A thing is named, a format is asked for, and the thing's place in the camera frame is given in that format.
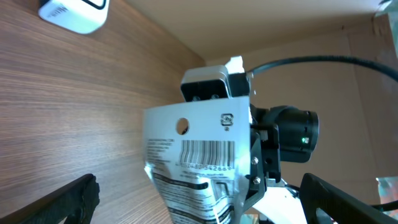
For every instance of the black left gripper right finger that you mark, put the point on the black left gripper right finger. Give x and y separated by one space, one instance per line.
324 203

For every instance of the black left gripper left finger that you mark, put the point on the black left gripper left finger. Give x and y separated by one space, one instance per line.
72 203

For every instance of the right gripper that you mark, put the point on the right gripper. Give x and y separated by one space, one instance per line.
264 156

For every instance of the black red snack packet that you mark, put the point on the black red snack packet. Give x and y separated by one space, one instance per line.
197 155

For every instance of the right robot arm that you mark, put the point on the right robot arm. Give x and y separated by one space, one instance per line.
298 136

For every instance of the white barcode scanner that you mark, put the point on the white barcode scanner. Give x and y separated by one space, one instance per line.
80 16

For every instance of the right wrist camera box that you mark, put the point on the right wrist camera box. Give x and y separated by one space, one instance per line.
218 81

